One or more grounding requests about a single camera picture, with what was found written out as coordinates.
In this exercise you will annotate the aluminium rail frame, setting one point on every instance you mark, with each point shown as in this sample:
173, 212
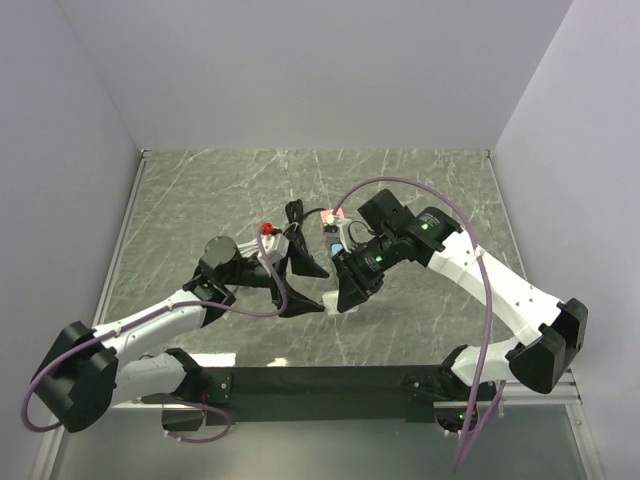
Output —
181, 198

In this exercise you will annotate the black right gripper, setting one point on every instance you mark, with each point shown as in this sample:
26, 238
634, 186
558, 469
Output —
351, 293

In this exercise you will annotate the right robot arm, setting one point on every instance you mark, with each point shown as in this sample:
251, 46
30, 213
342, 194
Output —
547, 333

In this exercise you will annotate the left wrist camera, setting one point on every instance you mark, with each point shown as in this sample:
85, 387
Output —
274, 243

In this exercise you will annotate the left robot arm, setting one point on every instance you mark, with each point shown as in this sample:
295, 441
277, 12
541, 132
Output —
88, 370

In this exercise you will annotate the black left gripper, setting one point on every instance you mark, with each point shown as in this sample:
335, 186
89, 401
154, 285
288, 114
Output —
302, 264

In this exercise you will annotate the small white charger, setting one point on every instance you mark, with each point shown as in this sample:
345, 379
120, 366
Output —
330, 302

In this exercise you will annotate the pink cube socket adapter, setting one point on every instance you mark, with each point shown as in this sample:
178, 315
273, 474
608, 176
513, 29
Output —
329, 221

